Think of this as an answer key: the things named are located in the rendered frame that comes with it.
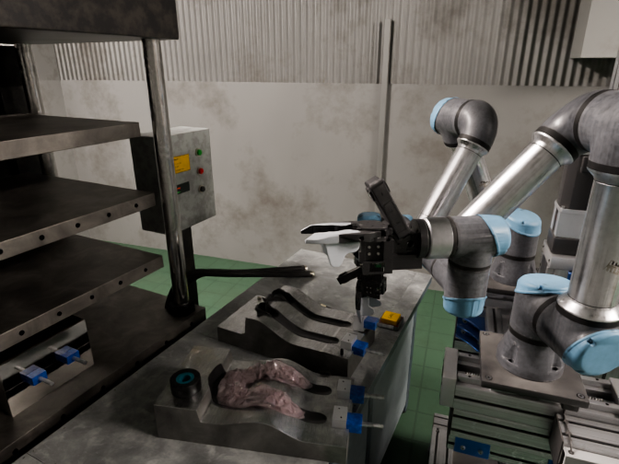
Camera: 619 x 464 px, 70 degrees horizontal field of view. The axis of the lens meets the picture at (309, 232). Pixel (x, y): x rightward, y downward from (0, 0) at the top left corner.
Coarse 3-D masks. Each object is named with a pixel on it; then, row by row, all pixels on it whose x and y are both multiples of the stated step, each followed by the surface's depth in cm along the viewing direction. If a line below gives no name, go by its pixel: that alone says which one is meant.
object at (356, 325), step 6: (354, 318) 147; (366, 318) 148; (372, 318) 148; (378, 318) 148; (354, 324) 148; (360, 324) 147; (366, 324) 146; (372, 324) 145; (378, 324) 146; (384, 324) 145; (354, 330) 148; (360, 330) 147
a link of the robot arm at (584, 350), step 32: (608, 96) 77; (576, 128) 82; (608, 128) 74; (608, 160) 75; (608, 192) 77; (608, 224) 78; (576, 256) 86; (608, 256) 80; (576, 288) 85; (608, 288) 82; (544, 320) 93; (576, 320) 85; (608, 320) 82; (576, 352) 84; (608, 352) 84
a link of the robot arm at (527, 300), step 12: (528, 276) 103; (540, 276) 103; (552, 276) 103; (516, 288) 104; (528, 288) 99; (540, 288) 97; (552, 288) 96; (564, 288) 96; (516, 300) 103; (528, 300) 99; (540, 300) 97; (552, 300) 95; (516, 312) 103; (528, 312) 99; (540, 312) 95; (516, 324) 104; (528, 324) 100; (528, 336) 101
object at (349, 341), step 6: (348, 336) 140; (354, 336) 140; (342, 342) 138; (348, 342) 137; (354, 342) 139; (360, 342) 139; (366, 342) 139; (348, 348) 138; (354, 348) 137; (360, 348) 137; (366, 348) 138; (360, 354) 137
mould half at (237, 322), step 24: (288, 288) 167; (240, 312) 165; (288, 312) 154; (336, 312) 160; (240, 336) 152; (264, 336) 147; (288, 336) 145; (336, 336) 145; (360, 336) 145; (312, 360) 140; (336, 360) 136; (360, 360) 146
